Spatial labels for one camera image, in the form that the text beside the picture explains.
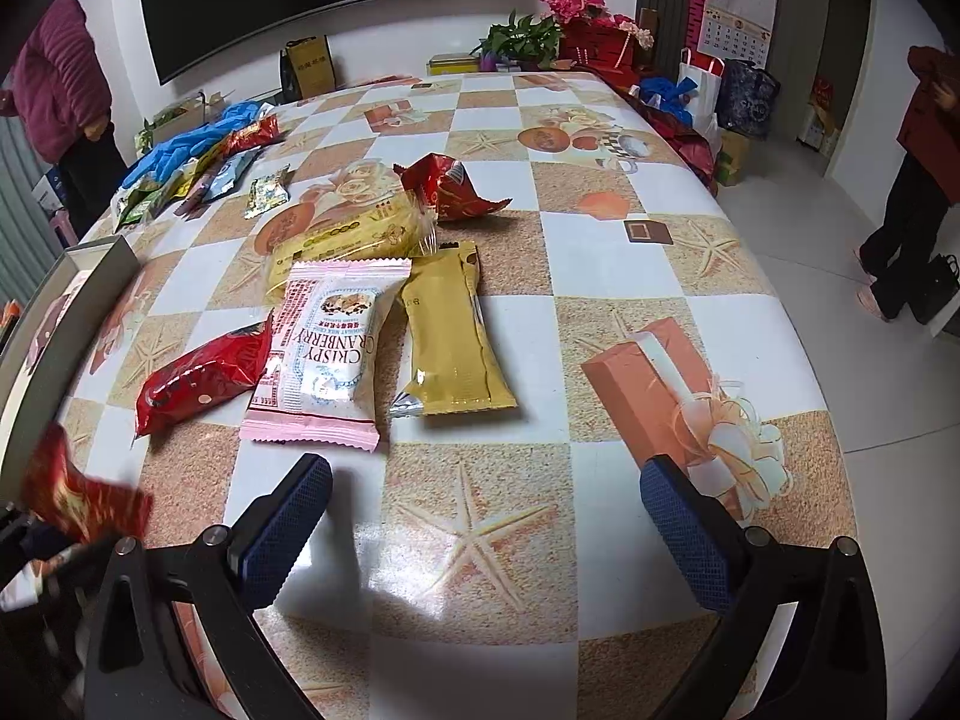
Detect yellow green tin box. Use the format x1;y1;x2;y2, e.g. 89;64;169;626
427;54;480;75

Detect person in red top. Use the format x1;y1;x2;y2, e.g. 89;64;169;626
856;46;958;322

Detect dark blue gift bag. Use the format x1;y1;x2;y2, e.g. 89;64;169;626
716;59;781;140

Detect yellow snack packet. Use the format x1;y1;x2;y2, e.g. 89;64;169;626
155;158;199;208

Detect pink cranberry snack packet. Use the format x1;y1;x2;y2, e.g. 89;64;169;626
239;259;412;452

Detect yellow biscuit packet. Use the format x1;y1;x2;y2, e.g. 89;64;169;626
263;190;438;305

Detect person in maroon jacket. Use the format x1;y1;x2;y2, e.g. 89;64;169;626
2;0;127;236

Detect light blue snack packet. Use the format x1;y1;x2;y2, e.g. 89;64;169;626
202;148;260;203

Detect white red gift bag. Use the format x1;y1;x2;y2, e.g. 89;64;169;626
677;47;726;133

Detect wall calendar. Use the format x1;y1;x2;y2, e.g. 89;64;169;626
697;0;778;68

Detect black yellow gift bag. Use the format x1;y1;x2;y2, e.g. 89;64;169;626
280;36;337;103

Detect green potted plant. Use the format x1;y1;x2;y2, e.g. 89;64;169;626
472;11;563;70

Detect red candy packet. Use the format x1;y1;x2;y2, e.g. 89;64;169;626
21;422;153;543

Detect grey cardboard box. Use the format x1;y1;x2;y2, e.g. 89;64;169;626
0;236;140;500

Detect pink artificial flowers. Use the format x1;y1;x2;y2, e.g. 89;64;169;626
540;0;654;70

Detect green snack packet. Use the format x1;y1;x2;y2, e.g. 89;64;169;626
110;176;178;232

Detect gold snack packet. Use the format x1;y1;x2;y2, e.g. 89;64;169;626
389;241;517;418

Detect small floral candy packet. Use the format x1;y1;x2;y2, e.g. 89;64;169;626
242;166;293;220

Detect red long snack packet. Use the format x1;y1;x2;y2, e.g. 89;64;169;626
135;317;272;437

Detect blue rubber gloves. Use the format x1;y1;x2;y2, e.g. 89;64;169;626
121;101;260;188

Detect red peanut snack packet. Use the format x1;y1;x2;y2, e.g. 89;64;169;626
223;114;280;158

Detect black handbag on floor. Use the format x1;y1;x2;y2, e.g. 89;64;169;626
908;254;958;325

